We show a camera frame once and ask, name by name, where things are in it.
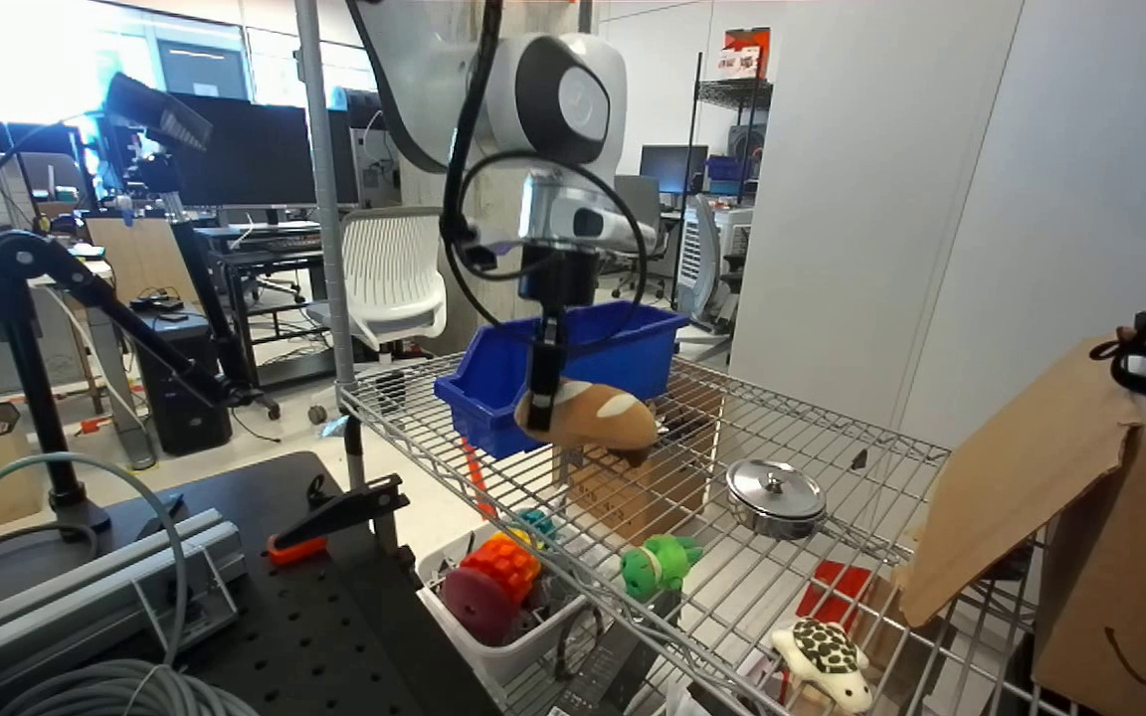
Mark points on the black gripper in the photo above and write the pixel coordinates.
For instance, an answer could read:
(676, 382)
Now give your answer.
(563, 293)

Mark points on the brown plush toy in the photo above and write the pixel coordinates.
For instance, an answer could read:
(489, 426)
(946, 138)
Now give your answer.
(599, 419)

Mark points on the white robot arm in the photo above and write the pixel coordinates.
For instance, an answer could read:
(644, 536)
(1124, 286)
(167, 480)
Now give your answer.
(560, 94)

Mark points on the green plush toy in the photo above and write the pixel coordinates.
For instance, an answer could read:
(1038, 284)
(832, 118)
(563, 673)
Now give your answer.
(657, 563)

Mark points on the magenta round toy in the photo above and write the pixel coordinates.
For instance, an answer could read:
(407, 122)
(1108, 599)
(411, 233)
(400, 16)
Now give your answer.
(481, 605)

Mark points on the red flat object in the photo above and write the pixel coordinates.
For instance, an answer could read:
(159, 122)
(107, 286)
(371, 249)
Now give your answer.
(836, 589)

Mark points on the white black spotted toy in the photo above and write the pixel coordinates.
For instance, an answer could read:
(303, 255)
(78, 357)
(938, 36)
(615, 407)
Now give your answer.
(820, 663)

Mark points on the blue plastic bin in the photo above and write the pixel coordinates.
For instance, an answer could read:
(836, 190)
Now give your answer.
(599, 353)

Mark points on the orange tape strip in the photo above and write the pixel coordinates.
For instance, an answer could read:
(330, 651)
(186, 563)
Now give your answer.
(477, 480)

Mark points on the white office chair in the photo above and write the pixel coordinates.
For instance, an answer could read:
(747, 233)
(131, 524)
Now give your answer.
(396, 284)

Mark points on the silver metal pot lid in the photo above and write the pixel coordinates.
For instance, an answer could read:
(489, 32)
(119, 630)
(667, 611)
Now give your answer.
(773, 493)

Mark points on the small black monitor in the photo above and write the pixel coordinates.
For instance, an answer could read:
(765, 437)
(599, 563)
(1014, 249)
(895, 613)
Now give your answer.
(676, 167)

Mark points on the white plastic basket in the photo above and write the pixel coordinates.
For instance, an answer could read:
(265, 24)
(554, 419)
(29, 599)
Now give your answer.
(518, 659)

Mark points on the black perforated breadboard table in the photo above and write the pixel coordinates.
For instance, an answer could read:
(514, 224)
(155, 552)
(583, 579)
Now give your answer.
(335, 623)

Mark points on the black desk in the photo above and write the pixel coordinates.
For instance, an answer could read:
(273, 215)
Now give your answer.
(257, 262)

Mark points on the black computer tower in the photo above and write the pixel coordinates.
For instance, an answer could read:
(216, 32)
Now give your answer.
(186, 382)

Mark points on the black computer monitor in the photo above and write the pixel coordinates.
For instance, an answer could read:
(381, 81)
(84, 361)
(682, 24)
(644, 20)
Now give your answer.
(239, 154)

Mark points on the red white box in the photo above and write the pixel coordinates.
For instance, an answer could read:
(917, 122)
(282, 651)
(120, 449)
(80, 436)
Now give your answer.
(744, 53)

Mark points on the brown cardboard box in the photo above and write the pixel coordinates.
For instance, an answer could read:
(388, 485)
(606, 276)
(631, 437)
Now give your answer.
(1106, 529)

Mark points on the aluminium extrusion rail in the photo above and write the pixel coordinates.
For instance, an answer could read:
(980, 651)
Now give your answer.
(80, 589)

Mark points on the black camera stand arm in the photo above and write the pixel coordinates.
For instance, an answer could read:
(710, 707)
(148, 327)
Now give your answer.
(23, 343)

